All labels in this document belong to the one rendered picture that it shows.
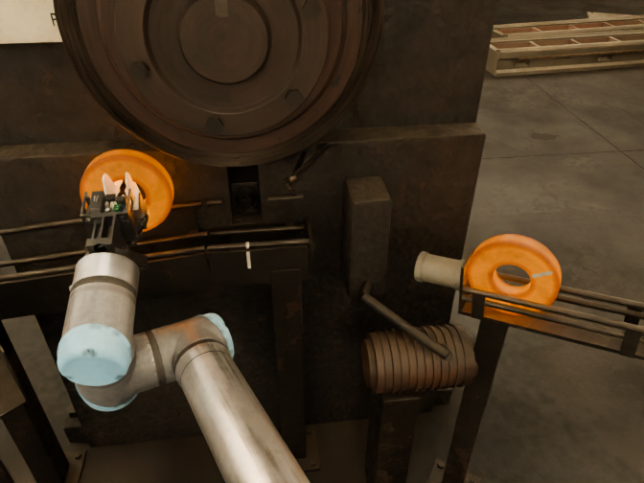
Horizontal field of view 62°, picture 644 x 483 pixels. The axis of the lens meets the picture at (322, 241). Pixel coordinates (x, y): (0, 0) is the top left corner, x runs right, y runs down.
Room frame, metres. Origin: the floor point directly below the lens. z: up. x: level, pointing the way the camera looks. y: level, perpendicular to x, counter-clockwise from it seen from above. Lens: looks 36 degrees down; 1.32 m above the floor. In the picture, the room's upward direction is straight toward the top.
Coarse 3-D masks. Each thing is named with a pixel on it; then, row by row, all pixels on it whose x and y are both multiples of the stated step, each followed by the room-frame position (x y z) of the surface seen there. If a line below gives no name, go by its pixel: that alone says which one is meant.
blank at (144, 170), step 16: (96, 160) 0.82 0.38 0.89; (112, 160) 0.82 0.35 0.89; (128, 160) 0.82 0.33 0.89; (144, 160) 0.83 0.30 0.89; (96, 176) 0.81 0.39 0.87; (112, 176) 0.82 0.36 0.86; (144, 176) 0.82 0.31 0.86; (160, 176) 0.83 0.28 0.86; (80, 192) 0.81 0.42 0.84; (160, 192) 0.82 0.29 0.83; (160, 208) 0.82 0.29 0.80
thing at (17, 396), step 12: (0, 348) 0.55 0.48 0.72; (0, 360) 0.63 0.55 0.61; (0, 372) 0.60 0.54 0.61; (12, 372) 0.55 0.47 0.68; (0, 384) 0.58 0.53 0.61; (12, 384) 0.58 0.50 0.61; (0, 396) 0.56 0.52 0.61; (12, 396) 0.55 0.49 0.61; (24, 396) 0.55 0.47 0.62; (0, 408) 0.53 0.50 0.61; (12, 408) 0.53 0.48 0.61; (0, 468) 0.54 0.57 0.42; (0, 480) 0.54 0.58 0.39; (12, 480) 0.58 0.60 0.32
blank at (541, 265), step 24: (504, 240) 0.75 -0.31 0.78; (528, 240) 0.74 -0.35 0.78; (480, 264) 0.76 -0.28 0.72; (528, 264) 0.72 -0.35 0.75; (552, 264) 0.71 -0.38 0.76; (480, 288) 0.75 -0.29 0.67; (504, 288) 0.74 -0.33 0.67; (528, 288) 0.72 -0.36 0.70; (552, 288) 0.70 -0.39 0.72; (504, 312) 0.73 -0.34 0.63
